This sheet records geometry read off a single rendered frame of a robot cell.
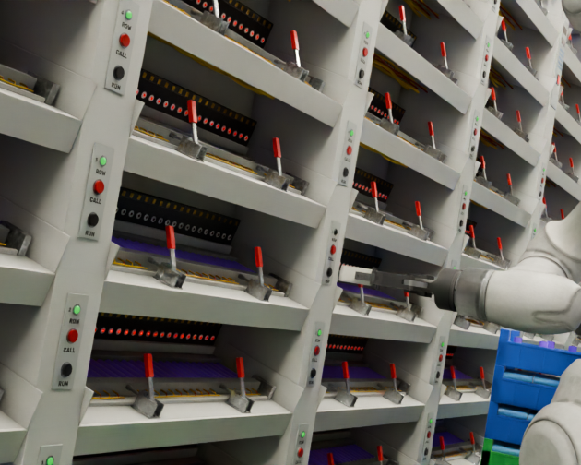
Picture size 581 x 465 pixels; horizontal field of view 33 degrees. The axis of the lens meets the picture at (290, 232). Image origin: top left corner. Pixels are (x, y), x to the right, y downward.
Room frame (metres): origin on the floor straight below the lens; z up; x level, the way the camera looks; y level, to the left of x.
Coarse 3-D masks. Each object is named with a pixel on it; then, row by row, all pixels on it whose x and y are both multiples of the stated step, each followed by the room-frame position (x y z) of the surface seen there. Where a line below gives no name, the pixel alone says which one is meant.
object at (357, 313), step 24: (360, 264) 2.41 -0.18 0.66; (336, 288) 1.92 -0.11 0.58; (360, 288) 2.09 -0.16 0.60; (384, 288) 2.52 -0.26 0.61; (336, 312) 1.94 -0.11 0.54; (360, 312) 2.08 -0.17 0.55; (384, 312) 2.27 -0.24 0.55; (408, 312) 2.31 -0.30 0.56; (432, 312) 2.46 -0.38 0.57; (360, 336) 2.08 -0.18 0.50; (384, 336) 2.19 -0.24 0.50; (408, 336) 2.31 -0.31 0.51; (432, 336) 2.45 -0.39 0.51
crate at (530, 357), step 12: (504, 336) 2.16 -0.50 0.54; (504, 348) 2.16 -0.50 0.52; (516, 348) 2.15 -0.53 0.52; (528, 348) 2.14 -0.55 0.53; (540, 348) 2.13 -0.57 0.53; (504, 360) 2.16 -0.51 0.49; (516, 360) 2.15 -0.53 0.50; (528, 360) 2.14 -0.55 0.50; (540, 360) 2.13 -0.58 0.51; (552, 360) 2.12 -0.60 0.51; (564, 360) 2.11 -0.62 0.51; (540, 372) 2.13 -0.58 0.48; (552, 372) 2.12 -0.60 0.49
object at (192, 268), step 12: (120, 252) 1.43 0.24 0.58; (132, 252) 1.46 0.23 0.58; (144, 252) 1.50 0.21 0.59; (120, 264) 1.42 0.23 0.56; (132, 264) 1.45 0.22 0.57; (144, 264) 1.49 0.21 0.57; (180, 264) 1.57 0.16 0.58; (192, 264) 1.60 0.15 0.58; (204, 264) 1.64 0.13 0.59; (192, 276) 1.58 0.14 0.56; (204, 276) 1.64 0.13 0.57; (216, 276) 1.67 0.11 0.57; (228, 276) 1.70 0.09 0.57; (252, 276) 1.77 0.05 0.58; (264, 276) 1.81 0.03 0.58
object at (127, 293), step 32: (128, 224) 1.61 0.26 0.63; (128, 288) 1.36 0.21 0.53; (160, 288) 1.42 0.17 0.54; (192, 288) 1.53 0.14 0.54; (224, 288) 1.65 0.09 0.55; (288, 288) 1.84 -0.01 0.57; (192, 320) 1.53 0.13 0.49; (224, 320) 1.60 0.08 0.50; (256, 320) 1.69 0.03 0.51; (288, 320) 1.79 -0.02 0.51
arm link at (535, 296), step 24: (528, 264) 1.71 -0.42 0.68; (552, 264) 1.71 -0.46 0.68; (504, 288) 1.67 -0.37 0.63; (528, 288) 1.65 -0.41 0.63; (552, 288) 1.64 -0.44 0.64; (576, 288) 1.64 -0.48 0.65; (504, 312) 1.67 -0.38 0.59; (528, 312) 1.64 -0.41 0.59; (552, 312) 1.63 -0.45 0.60; (576, 312) 1.63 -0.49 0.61
